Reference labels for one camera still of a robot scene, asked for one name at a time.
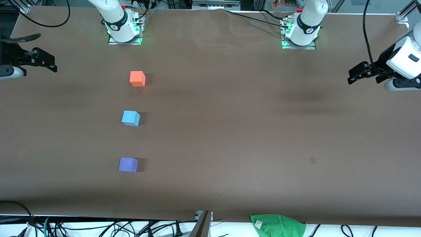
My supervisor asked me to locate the aluminium frame profile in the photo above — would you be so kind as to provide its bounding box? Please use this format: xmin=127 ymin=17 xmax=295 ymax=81
xmin=396 ymin=0 xmax=421 ymax=24
xmin=7 ymin=0 xmax=32 ymax=13

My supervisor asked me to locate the orange foam block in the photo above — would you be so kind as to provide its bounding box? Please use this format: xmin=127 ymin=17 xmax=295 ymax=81
xmin=130 ymin=71 xmax=146 ymax=87

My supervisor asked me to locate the short black table cable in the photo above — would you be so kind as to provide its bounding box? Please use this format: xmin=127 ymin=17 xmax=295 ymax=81
xmin=260 ymin=9 xmax=285 ymax=19

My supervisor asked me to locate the long black table cable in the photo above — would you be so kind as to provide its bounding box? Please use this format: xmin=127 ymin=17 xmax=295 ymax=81
xmin=225 ymin=9 xmax=290 ymax=27

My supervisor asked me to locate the brown paper table cover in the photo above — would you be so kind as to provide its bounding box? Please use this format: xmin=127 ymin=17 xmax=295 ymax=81
xmin=0 ymin=6 xmax=421 ymax=227

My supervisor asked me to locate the grey metal bracket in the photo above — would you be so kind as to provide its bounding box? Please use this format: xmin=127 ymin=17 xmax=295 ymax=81
xmin=189 ymin=211 xmax=212 ymax=237

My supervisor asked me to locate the grey metal box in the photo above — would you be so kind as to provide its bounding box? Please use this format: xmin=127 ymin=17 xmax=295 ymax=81
xmin=192 ymin=0 xmax=240 ymax=10

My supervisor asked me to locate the thick black floor cable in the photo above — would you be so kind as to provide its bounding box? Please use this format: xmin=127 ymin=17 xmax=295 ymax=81
xmin=0 ymin=201 xmax=38 ymax=237

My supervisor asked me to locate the green cloth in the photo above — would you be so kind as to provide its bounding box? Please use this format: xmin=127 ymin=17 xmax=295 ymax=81
xmin=250 ymin=214 xmax=307 ymax=237

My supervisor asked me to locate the purple foam block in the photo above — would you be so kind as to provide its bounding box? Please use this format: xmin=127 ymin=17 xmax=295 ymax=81
xmin=119 ymin=157 xmax=139 ymax=173

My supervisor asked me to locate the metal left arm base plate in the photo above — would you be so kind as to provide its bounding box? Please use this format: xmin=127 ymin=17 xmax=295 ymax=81
xmin=281 ymin=18 xmax=317 ymax=50

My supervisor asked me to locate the light blue foam block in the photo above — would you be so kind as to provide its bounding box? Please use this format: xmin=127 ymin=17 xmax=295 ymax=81
xmin=122 ymin=110 xmax=140 ymax=126

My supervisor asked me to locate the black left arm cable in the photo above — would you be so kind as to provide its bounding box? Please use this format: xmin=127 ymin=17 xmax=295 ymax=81
xmin=363 ymin=0 xmax=379 ymax=71

